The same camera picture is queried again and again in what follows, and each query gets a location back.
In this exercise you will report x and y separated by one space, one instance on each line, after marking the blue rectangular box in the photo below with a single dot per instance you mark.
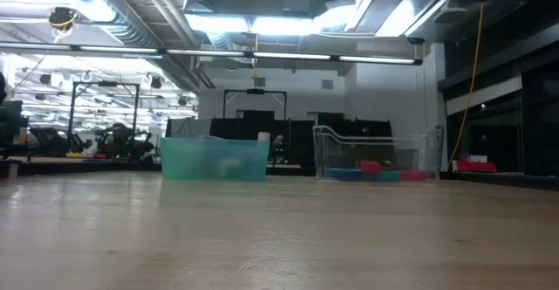
345 174

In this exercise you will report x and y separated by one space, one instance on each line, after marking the teal rectangular box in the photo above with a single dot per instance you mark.
388 176

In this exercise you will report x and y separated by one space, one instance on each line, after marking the background black robot arm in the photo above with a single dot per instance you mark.
122 143
52 143

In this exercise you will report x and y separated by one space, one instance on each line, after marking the person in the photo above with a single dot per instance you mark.
278 143

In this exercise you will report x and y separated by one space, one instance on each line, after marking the teal translucent plastic bin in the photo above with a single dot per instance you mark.
192 159

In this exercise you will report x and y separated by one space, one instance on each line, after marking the long LED light bar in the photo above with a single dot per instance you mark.
205 53

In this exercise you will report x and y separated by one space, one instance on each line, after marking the clear plastic bin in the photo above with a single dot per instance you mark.
393 146

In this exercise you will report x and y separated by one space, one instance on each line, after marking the small white box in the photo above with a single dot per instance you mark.
476 158

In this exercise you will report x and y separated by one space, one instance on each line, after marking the red crate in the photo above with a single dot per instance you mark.
476 167

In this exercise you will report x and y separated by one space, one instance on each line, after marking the black equipment stack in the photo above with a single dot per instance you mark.
11 124

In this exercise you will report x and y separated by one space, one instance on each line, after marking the black station frame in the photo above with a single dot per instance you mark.
255 91
72 106

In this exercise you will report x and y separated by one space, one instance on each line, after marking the grey wall vent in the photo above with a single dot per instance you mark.
259 82
327 84

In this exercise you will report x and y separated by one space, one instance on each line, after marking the black table edge rail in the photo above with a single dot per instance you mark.
87 167

